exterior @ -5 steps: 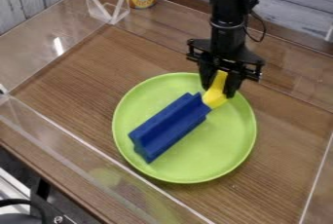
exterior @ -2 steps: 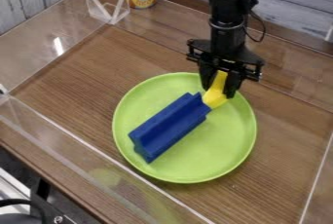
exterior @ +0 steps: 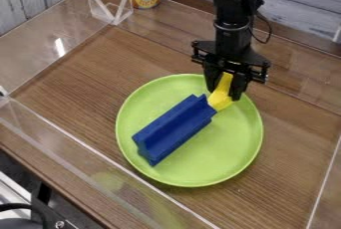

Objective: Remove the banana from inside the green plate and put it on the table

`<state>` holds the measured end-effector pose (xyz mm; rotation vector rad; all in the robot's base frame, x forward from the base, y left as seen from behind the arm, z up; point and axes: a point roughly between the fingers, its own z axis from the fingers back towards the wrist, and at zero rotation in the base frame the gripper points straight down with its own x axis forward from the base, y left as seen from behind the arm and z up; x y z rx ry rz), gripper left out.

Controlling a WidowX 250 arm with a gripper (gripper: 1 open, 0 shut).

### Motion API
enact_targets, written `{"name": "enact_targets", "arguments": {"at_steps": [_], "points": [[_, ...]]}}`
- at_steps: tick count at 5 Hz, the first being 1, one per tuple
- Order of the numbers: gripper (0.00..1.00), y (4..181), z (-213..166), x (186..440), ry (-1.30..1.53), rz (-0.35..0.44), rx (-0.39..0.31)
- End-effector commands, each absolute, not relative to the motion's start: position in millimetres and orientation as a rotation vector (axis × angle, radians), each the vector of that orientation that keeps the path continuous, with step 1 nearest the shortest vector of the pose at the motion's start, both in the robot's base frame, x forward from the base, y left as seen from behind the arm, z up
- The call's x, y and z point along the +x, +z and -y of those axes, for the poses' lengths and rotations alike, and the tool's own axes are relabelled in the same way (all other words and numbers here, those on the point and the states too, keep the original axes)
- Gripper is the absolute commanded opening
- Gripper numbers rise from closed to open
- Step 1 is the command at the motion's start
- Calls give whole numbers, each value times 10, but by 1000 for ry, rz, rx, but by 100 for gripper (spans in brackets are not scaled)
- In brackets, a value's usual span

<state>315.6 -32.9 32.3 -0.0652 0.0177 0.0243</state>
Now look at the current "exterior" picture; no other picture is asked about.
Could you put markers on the black metal bracket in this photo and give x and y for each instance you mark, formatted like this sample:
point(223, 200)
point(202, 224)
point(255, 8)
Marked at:
point(56, 220)

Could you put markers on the green round plate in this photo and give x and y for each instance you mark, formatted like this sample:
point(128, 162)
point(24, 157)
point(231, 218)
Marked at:
point(216, 153)

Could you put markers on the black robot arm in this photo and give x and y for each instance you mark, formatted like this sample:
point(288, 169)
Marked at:
point(228, 53)

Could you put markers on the blue plastic block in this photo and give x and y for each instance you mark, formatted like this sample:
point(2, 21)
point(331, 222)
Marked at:
point(159, 138)

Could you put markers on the yellow banana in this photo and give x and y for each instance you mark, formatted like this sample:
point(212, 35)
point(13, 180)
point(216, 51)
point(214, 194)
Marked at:
point(219, 100)

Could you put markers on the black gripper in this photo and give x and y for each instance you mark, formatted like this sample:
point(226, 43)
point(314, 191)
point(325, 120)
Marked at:
point(246, 65)

